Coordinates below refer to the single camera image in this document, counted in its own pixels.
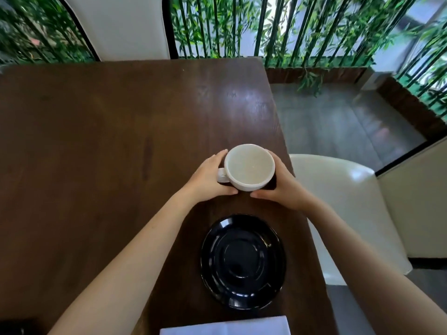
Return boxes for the person's right hand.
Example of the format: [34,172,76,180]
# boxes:
[250,150,321,212]

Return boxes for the person's left hand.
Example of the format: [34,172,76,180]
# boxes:
[181,149,239,206]

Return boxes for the white ceramic cup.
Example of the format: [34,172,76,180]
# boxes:
[217,144,276,192]

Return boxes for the person's right forearm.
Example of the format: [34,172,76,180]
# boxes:
[304,200,447,335]

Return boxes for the person's left forearm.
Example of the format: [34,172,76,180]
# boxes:
[47,192,197,335]

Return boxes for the black saucer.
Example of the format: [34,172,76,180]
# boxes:
[200,214,287,310]

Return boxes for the white leather chair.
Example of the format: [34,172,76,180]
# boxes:
[56,0,179,62]
[289,154,413,286]

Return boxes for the white paper napkin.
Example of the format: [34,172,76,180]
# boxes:
[159,315,291,335]

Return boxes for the cream partition panel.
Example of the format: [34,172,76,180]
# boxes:
[375,134,447,260]

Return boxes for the green bamboo plants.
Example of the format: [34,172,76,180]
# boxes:
[170,0,447,98]
[0,0,96,65]

